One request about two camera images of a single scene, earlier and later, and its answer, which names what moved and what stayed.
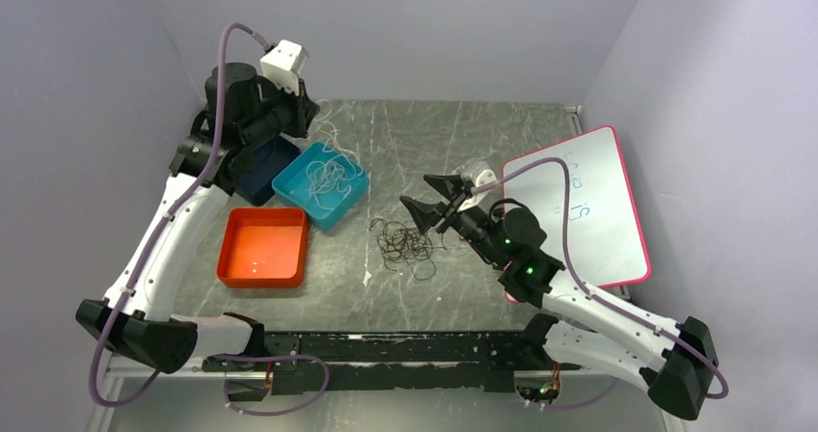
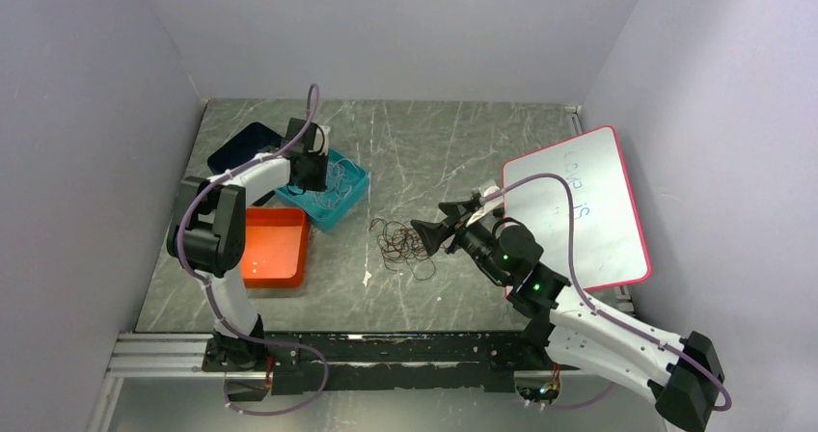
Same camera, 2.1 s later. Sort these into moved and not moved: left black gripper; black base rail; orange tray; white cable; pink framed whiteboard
Moved: white cable; left black gripper
Not moved: pink framed whiteboard; black base rail; orange tray
